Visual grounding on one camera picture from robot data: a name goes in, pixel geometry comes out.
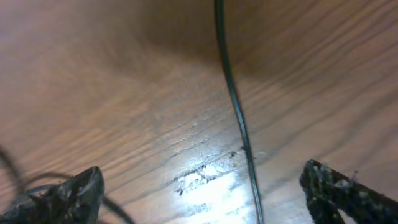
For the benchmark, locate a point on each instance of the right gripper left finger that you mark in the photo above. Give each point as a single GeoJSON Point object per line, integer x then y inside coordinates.
{"type": "Point", "coordinates": [74, 201]}

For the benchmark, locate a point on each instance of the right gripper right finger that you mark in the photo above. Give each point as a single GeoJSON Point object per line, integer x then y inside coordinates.
{"type": "Point", "coordinates": [328, 192]}

